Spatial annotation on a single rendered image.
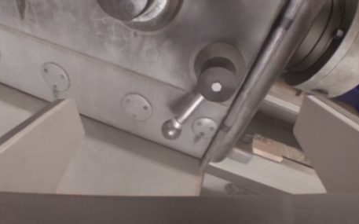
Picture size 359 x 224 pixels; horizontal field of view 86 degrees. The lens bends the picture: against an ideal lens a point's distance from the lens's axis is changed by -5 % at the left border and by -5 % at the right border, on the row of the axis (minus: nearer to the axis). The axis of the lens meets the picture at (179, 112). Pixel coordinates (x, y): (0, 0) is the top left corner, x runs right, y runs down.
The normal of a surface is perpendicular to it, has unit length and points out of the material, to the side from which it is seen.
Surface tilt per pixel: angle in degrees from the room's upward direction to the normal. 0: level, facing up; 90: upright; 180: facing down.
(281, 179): 36
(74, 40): 90
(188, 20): 90
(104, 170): 32
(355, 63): 90
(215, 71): 90
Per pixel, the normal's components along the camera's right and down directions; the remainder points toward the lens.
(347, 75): -0.26, 0.69
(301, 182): 0.10, -0.29
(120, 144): 0.27, -0.76
